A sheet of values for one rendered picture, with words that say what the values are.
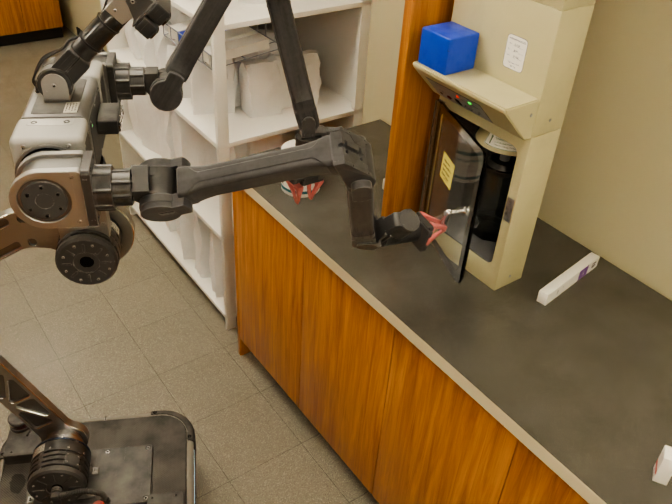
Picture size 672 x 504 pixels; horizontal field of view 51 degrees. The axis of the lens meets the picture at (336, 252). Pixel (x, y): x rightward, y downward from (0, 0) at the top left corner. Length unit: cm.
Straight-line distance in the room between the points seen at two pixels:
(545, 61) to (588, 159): 60
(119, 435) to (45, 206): 128
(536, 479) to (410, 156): 93
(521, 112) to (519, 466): 83
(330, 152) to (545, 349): 86
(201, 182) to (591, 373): 105
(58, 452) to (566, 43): 177
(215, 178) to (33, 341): 208
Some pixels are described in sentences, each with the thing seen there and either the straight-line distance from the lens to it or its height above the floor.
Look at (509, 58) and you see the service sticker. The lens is 175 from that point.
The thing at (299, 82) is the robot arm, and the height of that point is 145.
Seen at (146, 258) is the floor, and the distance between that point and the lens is 363.
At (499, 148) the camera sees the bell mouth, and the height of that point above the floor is 133.
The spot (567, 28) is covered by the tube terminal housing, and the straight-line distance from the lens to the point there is 168.
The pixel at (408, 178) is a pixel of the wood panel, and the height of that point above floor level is 112.
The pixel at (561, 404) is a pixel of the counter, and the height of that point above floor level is 94.
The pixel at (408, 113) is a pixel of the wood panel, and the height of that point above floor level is 133.
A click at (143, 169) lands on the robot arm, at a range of 136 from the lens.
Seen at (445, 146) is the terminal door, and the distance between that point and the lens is 190.
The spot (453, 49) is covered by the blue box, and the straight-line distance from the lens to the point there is 175.
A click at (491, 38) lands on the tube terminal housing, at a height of 159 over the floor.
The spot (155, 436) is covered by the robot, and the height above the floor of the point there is 24.
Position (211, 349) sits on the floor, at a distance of 309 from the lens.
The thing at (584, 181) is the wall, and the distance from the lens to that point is 224.
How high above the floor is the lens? 215
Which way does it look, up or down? 36 degrees down
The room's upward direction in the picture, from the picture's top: 4 degrees clockwise
